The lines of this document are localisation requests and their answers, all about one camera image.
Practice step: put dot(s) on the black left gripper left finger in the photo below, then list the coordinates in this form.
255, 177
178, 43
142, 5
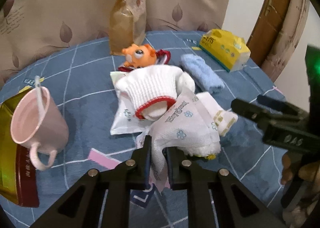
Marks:
132, 174

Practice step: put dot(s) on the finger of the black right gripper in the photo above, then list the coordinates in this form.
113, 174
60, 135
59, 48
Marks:
261, 114
281, 106

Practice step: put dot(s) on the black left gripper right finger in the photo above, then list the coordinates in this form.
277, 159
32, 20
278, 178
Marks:
184, 174

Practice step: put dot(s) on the white towel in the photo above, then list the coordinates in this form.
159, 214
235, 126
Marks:
223, 119

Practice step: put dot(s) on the white sock red trim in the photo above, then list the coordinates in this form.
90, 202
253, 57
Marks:
152, 90

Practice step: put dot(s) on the person's right hand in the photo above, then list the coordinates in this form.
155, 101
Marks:
309, 172

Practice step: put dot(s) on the light blue rolled towel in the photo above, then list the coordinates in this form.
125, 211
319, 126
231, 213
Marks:
204, 76

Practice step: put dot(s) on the white wet wipes packet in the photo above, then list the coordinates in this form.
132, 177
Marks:
125, 121

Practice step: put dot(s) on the yellow tissue pack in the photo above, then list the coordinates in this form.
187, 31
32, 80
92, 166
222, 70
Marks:
229, 50

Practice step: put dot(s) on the dark red folded cloth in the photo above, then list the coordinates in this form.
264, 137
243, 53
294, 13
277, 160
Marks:
163, 57

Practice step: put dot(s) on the brown wooden door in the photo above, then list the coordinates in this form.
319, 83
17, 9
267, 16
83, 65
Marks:
267, 28

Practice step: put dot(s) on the blue plaid bed sheet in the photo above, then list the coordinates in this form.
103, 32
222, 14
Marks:
79, 81

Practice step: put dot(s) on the gold metal tin tray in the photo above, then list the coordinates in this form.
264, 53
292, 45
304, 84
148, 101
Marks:
18, 175

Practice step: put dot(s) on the orange plush toy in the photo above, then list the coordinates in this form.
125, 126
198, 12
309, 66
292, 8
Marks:
139, 56

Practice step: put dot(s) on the pink ceramic mug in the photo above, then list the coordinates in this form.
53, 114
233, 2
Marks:
45, 136

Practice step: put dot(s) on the white plastic spoon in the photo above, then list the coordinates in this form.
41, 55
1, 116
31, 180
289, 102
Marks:
40, 103

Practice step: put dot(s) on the kraft paper snack bag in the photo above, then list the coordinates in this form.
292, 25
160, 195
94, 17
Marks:
127, 25

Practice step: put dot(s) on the beige leaf print curtain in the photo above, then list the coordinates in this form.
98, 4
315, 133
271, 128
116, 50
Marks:
34, 29

